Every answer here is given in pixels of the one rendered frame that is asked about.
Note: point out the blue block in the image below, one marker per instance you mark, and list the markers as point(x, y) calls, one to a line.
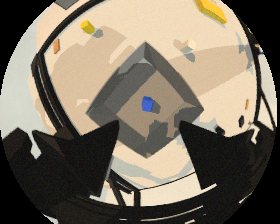
point(148, 104)

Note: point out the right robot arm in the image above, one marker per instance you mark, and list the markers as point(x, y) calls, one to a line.
point(253, 39)

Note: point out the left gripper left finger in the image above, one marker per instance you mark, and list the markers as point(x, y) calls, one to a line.
point(87, 156)

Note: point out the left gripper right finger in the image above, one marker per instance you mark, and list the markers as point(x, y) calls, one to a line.
point(210, 152)

